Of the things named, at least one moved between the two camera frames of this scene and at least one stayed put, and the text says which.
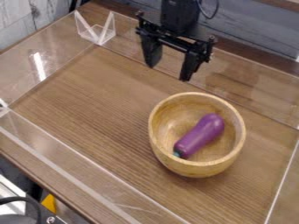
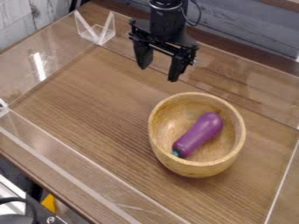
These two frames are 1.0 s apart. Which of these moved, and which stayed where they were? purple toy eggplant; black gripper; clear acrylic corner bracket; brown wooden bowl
Moved: black gripper
Stayed: clear acrylic corner bracket; brown wooden bowl; purple toy eggplant
